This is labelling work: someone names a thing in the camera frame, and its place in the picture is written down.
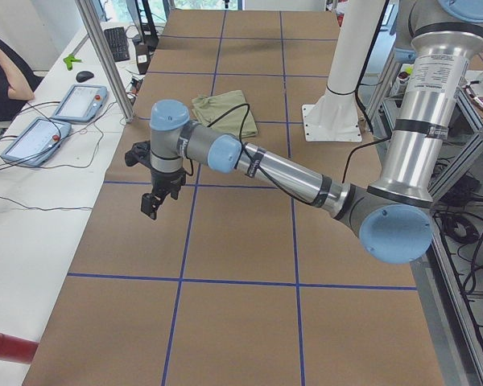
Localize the black computer mouse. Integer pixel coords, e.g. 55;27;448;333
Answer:
76;71;95;83

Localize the black keyboard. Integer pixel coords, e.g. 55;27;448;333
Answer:
103;27;130;62

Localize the aluminium frame post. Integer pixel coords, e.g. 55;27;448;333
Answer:
75;0;134;123

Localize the olive green long-sleeve shirt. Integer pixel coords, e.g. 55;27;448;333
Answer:
192;90;258;138

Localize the far blue teach pendant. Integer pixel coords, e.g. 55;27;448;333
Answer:
52;84;108;124

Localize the blue teach pendant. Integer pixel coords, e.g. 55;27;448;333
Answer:
1;117;72;167
52;84;108;124

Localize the red cylinder bottle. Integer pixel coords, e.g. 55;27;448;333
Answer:
0;332;39;364

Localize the seated person in black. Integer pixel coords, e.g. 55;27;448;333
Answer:
0;39;43;121

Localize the green plastic tool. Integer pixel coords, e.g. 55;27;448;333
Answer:
63;55;82;71

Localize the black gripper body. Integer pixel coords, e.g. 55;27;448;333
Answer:
151;169;186;200

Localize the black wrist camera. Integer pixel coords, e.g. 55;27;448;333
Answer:
124;141;151;168

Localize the black box with label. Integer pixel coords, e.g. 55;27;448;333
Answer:
135;43;151;75

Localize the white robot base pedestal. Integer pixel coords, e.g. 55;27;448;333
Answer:
302;0;387;142

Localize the near blue teach pendant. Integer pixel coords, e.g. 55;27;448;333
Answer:
1;117;72;167

